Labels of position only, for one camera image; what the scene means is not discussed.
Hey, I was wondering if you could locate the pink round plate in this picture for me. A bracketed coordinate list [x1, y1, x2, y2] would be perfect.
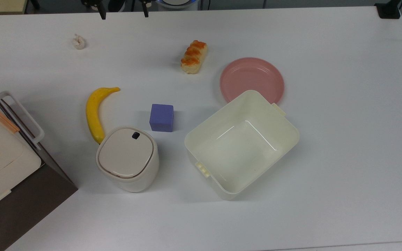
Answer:
[219, 57, 285, 105]

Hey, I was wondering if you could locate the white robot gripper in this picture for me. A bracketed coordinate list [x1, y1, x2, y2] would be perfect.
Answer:
[81, 0, 153, 21]

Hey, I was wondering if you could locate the yellow banana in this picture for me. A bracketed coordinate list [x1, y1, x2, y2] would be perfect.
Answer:
[85, 87, 121, 145]

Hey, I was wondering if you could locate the white lidded trash bin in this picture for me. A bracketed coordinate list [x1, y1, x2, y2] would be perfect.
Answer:
[96, 126, 160, 193]

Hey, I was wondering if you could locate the white garlic bulb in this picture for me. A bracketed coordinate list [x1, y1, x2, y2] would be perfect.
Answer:
[71, 34, 86, 50]

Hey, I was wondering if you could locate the cream plastic storage box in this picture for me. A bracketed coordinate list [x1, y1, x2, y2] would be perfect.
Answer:
[184, 90, 300, 201]

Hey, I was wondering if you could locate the purple cube block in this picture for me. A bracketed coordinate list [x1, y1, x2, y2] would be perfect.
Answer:
[149, 104, 174, 132]

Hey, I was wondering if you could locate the copper strip on oven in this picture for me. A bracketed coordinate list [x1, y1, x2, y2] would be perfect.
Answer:
[0, 102, 20, 134]

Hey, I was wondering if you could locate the white oven door handle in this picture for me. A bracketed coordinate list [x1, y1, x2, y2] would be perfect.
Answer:
[0, 91, 45, 145]

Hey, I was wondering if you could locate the white and brown oven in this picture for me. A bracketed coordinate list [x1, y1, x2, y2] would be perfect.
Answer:
[0, 75, 79, 251]

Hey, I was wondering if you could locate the black table clamp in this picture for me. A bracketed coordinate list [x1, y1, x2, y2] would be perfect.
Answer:
[375, 0, 402, 19]

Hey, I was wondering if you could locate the orange glazed bread loaf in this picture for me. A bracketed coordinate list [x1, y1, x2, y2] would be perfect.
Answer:
[181, 40, 208, 74]

